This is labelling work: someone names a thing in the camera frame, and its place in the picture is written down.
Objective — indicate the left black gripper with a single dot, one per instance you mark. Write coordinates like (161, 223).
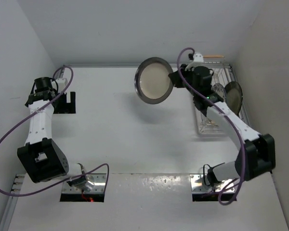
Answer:
(67, 108)

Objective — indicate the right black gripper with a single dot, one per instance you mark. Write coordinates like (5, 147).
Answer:
(176, 79)

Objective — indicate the dark rimmed cream plate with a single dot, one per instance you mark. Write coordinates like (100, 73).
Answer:
(151, 81)

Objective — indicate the black checkered rim plate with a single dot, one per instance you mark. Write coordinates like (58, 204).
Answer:
(234, 96)

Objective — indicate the blue floral plate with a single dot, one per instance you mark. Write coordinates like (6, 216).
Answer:
(220, 90)

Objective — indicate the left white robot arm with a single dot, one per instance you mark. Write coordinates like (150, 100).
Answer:
(41, 157)

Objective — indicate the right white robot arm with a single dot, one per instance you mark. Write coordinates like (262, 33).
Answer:
(256, 152)

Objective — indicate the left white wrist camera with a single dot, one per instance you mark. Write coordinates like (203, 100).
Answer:
(62, 83)

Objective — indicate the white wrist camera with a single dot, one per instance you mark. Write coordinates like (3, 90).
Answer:
(196, 60)
(62, 83)

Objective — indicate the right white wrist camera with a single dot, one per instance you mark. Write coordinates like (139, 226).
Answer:
(196, 60)

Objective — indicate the white wire dish rack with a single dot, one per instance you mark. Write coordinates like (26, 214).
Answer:
(223, 74)

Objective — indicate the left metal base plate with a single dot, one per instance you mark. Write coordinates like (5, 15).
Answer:
(92, 184)

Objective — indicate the metal base plate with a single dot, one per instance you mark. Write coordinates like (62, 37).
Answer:
(200, 184)
(92, 184)

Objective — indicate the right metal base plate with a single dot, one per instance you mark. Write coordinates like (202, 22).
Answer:
(200, 184)

